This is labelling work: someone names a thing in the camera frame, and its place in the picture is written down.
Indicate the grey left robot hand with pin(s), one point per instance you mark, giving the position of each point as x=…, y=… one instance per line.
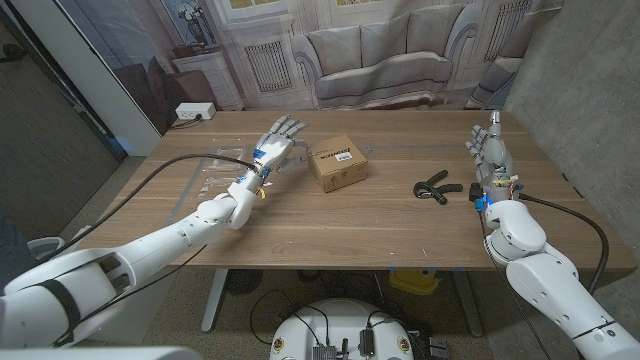
x=275, y=150

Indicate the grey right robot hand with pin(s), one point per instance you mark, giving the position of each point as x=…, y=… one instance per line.
x=495, y=160

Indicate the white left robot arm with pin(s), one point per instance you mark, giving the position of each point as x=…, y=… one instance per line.
x=150, y=250

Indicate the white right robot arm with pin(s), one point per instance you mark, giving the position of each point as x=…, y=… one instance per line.
x=550, y=285

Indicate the black grip trainer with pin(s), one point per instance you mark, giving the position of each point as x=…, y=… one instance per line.
x=450, y=188

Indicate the clear plastic clamshell container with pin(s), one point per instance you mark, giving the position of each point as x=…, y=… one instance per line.
x=220, y=160

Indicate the brown cardboard box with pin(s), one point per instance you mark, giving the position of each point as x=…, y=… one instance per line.
x=336, y=165

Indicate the white power strip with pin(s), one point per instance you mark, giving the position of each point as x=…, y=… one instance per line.
x=195, y=110

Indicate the black round floor object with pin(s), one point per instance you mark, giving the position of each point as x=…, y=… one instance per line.
x=244, y=281

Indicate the printed living room backdrop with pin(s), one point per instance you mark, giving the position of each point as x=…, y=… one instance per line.
x=380, y=60

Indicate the yellow object under table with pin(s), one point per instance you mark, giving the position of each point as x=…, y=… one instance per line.
x=414, y=282

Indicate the white table leg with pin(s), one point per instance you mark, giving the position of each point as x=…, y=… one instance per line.
x=469, y=305
x=215, y=300

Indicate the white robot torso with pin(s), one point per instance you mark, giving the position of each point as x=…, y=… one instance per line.
x=340, y=325

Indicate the white stand base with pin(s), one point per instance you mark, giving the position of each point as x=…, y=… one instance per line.
x=50, y=245

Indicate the person leg in jeans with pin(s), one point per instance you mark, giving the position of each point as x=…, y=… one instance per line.
x=12, y=250

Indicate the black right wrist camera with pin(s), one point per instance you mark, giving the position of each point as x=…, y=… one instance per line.
x=475, y=192

